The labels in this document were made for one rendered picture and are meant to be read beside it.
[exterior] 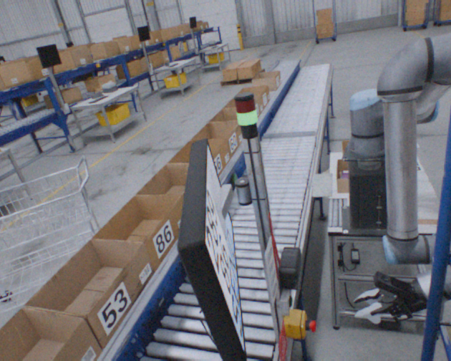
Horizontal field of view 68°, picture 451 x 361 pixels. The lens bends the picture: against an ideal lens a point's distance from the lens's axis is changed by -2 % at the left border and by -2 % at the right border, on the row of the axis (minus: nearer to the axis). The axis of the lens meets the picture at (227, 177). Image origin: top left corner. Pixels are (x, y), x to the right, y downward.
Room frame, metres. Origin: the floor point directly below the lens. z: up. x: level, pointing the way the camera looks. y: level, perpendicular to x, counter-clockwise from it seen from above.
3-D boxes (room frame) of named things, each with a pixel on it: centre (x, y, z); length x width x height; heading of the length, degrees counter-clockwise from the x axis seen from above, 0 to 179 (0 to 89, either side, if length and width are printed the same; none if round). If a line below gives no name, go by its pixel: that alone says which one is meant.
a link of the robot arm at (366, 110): (1.43, -0.68, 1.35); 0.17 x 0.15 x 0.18; 70
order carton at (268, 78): (4.34, -0.73, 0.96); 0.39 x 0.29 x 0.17; 158
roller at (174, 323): (0.96, 0.16, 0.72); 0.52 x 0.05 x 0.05; 68
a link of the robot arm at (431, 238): (0.77, -0.62, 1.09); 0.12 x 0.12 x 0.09; 70
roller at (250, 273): (1.26, 0.04, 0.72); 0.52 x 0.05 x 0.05; 68
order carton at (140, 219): (1.44, 0.46, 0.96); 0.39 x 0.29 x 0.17; 158
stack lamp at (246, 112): (0.84, -0.08, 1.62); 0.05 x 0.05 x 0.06
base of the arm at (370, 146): (1.43, -0.68, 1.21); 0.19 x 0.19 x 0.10
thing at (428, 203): (1.77, -0.90, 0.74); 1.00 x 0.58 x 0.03; 159
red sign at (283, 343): (0.77, -0.08, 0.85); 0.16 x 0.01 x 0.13; 158
